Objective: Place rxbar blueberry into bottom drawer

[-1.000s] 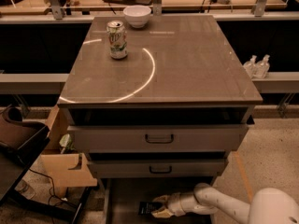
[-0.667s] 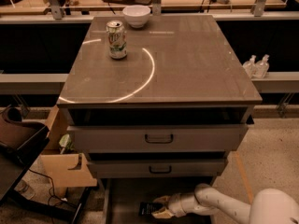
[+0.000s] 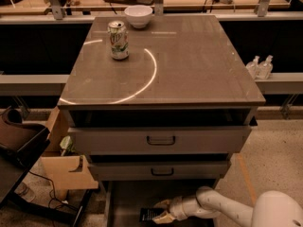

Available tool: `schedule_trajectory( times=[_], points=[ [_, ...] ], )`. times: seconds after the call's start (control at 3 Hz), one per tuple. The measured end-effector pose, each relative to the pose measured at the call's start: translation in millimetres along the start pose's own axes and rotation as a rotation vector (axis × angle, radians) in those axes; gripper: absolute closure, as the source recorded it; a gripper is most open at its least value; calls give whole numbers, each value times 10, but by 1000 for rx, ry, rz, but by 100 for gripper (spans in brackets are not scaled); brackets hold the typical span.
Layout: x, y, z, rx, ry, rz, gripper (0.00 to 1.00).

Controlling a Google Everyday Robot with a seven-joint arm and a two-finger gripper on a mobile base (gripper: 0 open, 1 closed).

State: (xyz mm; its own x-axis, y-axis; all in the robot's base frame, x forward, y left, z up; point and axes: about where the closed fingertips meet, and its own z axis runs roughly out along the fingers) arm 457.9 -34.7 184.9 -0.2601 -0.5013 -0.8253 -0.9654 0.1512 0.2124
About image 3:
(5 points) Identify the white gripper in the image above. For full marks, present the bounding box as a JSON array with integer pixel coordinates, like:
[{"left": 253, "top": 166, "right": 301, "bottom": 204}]
[{"left": 151, "top": 196, "right": 187, "bottom": 224}]

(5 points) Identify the dark blue rxbar wrapper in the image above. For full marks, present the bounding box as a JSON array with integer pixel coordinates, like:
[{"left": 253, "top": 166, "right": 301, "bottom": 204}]
[{"left": 139, "top": 208, "right": 164, "bottom": 222}]

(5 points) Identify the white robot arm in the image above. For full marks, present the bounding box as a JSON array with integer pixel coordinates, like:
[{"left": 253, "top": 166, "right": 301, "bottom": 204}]
[{"left": 151, "top": 186, "right": 303, "bottom": 227}]

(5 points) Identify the open bottom drawer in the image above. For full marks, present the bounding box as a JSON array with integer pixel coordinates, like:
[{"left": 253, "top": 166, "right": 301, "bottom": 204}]
[{"left": 105, "top": 180, "right": 215, "bottom": 227}]

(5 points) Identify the middle grey drawer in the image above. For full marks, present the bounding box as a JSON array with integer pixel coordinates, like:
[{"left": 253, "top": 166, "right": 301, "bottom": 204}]
[{"left": 88, "top": 161, "right": 229, "bottom": 181}]

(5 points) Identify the grey drawer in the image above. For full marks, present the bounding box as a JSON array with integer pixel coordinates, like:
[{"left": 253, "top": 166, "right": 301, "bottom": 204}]
[
  {"left": 68, "top": 126, "right": 251, "bottom": 155},
  {"left": 88, "top": 161, "right": 229, "bottom": 181}
]

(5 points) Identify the top grey drawer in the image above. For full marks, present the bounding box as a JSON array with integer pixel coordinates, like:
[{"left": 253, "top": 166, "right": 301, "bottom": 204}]
[{"left": 68, "top": 126, "right": 251, "bottom": 155}]

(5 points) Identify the grey drawer cabinet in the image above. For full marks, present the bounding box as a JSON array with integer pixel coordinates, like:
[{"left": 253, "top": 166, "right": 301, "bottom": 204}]
[{"left": 57, "top": 14, "right": 266, "bottom": 227}]

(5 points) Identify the tan cardboard box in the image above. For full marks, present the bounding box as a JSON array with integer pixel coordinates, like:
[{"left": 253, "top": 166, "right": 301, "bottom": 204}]
[{"left": 42, "top": 107, "right": 98, "bottom": 201}]

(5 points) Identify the dark brown chair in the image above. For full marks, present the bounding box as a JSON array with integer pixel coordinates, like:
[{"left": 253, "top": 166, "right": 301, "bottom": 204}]
[{"left": 0, "top": 107, "right": 49, "bottom": 206}]

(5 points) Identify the clear sanitizer bottle left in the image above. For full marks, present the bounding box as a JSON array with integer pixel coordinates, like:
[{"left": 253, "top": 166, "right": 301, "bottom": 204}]
[{"left": 246, "top": 56, "right": 259, "bottom": 79}]

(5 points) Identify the clear sanitizer bottle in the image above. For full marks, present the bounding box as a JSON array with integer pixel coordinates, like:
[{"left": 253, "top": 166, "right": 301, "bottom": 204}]
[
  {"left": 246, "top": 56, "right": 259, "bottom": 79},
  {"left": 257, "top": 55, "right": 273, "bottom": 79}
]

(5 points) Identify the clear sanitizer bottle right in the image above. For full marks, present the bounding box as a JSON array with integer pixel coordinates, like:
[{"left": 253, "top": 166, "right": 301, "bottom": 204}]
[{"left": 257, "top": 55, "right": 273, "bottom": 79}]

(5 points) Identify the green white soda can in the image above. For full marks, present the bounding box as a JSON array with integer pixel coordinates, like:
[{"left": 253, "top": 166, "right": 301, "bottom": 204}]
[{"left": 108, "top": 20, "right": 129, "bottom": 60}]

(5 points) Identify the white ceramic bowl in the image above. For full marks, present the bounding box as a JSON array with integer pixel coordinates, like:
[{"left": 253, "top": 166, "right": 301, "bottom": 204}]
[{"left": 124, "top": 5, "right": 153, "bottom": 28}]

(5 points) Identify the black cable on floor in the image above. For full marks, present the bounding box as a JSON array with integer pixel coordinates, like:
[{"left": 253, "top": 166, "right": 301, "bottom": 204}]
[{"left": 27, "top": 169, "right": 83, "bottom": 227}]

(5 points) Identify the grey metal rail frame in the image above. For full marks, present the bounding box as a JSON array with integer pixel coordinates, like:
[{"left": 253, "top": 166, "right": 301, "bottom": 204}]
[{"left": 1, "top": 0, "right": 303, "bottom": 96}]

